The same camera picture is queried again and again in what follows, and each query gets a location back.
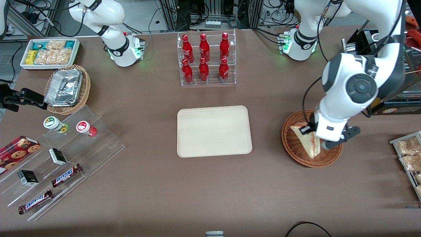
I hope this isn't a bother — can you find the black machine with yellow panel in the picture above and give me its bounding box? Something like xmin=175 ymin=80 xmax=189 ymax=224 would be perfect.
xmin=341 ymin=29 xmax=421 ymax=116

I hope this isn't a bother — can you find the red cola bottle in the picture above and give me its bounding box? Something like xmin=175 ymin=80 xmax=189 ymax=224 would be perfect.
xmin=199 ymin=33 xmax=210 ymax=62
xmin=220 ymin=32 xmax=230 ymax=60
xmin=199 ymin=58 xmax=209 ymax=82
xmin=182 ymin=59 xmax=193 ymax=84
xmin=219 ymin=58 xmax=229 ymax=82
xmin=182 ymin=34 xmax=194 ymax=63

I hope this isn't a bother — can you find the light wicker basket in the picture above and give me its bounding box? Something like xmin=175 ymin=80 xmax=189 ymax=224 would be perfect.
xmin=44 ymin=65 xmax=91 ymax=115

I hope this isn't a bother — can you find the red plastic packet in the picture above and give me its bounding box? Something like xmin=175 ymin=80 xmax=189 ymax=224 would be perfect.
xmin=407 ymin=16 xmax=421 ymax=45

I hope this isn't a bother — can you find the clear acrylic bottle rack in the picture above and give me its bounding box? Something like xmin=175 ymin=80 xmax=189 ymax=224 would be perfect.
xmin=177 ymin=29 xmax=236 ymax=87

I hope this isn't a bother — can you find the brown wicker basket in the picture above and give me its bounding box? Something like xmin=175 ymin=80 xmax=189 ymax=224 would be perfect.
xmin=281 ymin=110 xmax=343 ymax=168

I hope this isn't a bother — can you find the red plaid cookie box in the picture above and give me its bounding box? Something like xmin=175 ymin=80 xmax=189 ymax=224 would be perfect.
xmin=0 ymin=136 xmax=41 ymax=175

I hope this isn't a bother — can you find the green lid yogurt cup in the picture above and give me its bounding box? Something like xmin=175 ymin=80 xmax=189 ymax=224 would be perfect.
xmin=43 ymin=116 xmax=69 ymax=133

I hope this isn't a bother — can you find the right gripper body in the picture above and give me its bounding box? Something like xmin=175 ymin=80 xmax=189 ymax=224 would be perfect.
xmin=0 ymin=86 xmax=21 ymax=100

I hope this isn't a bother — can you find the small black box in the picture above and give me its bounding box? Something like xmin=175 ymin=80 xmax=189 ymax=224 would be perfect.
xmin=17 ymin=170 xmax=39 ymax=186
xmin=49 ymin=148 xmax=67 ymax=165

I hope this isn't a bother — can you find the clear cracker packet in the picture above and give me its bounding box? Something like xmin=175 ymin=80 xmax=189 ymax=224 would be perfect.
xmin=399 ymin=154 xmax=421 ymax=172
xmin=34 ymin=49 xmax=73 ymax=65
xmin=46 ymin=40 xmax=66 ymax=51
xmin=396 ymin=136 xmax=421 ymax=155

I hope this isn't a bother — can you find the Snickers chocolate bar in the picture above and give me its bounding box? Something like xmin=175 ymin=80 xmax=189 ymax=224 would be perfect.
xmin=51 ymin=164 xmax=82 ymax=188
xmin=18 ymin=190 xmax=53 ymax=215

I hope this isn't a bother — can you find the white snack bin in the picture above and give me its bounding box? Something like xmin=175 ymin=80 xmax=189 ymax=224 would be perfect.
xmin=20 ymin=38 xmax=81 ymax=70

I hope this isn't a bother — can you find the grey metal snack rack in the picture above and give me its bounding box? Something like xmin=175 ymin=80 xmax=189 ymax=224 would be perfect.
xmin=389 ymin=131 xmax=421 ymax=201

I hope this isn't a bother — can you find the red lid yogurt cup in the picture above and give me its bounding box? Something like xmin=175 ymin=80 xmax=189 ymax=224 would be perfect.
xmin=76 ymin=121 xmax=97 ymax=137

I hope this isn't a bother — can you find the aluminium foil tray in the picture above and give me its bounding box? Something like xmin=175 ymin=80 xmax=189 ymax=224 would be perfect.
xmin=44 ymin=68 xmax=83 ymax=107

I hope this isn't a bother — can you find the black cable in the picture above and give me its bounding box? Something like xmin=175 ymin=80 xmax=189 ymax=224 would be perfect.
xmin=285 ymin=221 xmax=333 ymax=237

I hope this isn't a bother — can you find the clear acrylic stepped shelf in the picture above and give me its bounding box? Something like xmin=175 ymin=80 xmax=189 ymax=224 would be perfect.
xmin=0 ymin=105 xmax=126 ymax=222

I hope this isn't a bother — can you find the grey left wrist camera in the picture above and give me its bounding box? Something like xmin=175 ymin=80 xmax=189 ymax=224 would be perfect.
xmin=322 ymin=126 xmax=361 ymax=150

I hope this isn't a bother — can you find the cream rectangular tray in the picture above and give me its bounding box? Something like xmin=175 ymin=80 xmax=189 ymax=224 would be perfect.
xmin=177 ymin=105 xmax=253 ymax=158

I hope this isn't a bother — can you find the triangular sandwich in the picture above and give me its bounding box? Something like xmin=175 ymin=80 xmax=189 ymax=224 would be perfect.
xmin=290 ymin=122 xmax=321 ymax=159

